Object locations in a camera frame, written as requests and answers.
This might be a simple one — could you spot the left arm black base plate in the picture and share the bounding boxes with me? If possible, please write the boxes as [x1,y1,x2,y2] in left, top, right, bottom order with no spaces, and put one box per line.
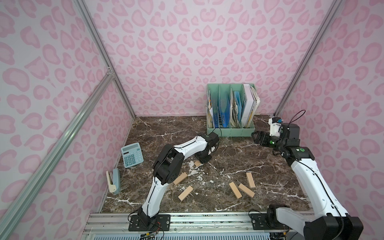
[128,214,171,232]

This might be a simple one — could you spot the blue plastic folders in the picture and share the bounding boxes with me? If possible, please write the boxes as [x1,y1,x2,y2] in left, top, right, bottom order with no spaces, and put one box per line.
[211,88,230,128]

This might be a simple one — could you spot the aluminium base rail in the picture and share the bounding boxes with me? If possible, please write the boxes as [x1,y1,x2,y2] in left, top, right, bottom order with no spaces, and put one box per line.
[81,212,304,240]

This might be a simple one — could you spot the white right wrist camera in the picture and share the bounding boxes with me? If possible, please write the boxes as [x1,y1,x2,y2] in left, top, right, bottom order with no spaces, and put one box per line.
[268,117,283,137]

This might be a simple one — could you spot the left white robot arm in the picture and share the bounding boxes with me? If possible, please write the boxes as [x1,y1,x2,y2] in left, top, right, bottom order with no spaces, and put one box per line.
[138,132,220,225]

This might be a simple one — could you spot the green plastic file organizer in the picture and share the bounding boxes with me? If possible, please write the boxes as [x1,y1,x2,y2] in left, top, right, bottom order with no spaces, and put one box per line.
[206,84,255,137]

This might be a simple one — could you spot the diagonal aluminium frame bar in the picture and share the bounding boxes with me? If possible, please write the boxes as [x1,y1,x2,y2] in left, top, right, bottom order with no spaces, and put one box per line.
[1,73,115,240]

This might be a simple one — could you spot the aluminium corner frame post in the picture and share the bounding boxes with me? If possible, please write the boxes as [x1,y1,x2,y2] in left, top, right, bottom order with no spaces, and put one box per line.
[273,0,345,117]

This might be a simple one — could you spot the left rear aluminium post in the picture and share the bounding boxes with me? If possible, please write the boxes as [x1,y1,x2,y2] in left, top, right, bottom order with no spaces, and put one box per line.
[73,0,136,118]

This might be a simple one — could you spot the wooden block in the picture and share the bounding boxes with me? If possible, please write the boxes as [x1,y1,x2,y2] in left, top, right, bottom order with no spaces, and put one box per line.
[194,161,202,167]
[173,172,188,186]
[229,182,242,199]
[178,186,193,202]
[246,172,256,189]

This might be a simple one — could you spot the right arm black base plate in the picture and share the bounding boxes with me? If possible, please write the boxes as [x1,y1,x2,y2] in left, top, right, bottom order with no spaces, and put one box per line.
[248,211,291,232]

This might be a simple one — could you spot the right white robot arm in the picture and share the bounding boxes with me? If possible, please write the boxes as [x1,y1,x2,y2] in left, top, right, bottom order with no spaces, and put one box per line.
[252,123,364,240]

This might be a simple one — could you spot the teal desk calculator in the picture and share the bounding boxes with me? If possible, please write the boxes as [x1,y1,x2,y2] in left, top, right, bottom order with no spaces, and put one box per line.
[121,143,144,169]

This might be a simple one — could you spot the wooden block slanted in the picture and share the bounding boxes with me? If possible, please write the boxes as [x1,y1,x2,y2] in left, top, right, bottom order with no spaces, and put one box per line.
[239,184,255,198]

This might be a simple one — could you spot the white thick binder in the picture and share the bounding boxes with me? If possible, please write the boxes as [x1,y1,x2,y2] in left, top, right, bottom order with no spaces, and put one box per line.
[241,84,256,128]

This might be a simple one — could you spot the teal cream stapler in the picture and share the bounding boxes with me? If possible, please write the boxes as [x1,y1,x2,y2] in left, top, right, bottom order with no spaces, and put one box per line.
[106,168,121,195]

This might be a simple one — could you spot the clear sleeve printed paper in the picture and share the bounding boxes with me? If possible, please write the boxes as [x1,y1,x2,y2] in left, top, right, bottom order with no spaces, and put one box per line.
[207,90,215,129]

